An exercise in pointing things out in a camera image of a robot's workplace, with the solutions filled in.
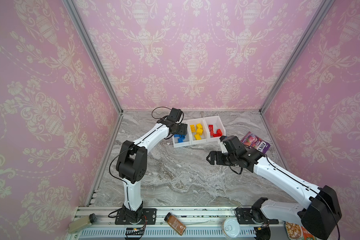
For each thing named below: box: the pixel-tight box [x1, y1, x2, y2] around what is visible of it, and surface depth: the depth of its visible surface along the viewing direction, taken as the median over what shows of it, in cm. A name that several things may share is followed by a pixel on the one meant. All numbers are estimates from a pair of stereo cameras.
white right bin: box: [203, 115, 226, 142], surface depth 107 cm
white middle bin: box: [187, 117, 209, 146], surface depth 108 cm
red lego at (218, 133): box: [213, 129, 223, 137], surface depth 107 cm
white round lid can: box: [221, 217, 240, 239], surface depth 68 cm
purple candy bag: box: [240, 131, 271, 154], surface depth 102 cm
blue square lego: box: [174, 134, 186, 143], surface depth 105 cm
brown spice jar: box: [164, 212, 187, 236], surface depth 70 cm
